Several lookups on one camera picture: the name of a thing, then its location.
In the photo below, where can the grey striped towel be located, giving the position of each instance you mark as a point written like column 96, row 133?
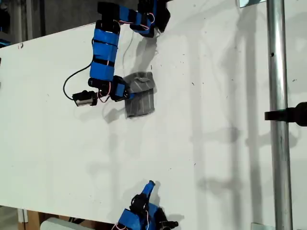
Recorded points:
column 141, row 95

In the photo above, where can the white box under table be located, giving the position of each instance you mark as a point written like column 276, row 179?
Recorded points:
column 64, row 225

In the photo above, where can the wooden table leg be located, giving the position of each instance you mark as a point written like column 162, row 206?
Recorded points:
column 32, row 220

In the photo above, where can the black clamp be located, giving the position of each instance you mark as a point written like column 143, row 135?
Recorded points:
column 292, row 114

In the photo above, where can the steel post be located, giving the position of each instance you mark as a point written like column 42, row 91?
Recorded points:
column 279, row 119

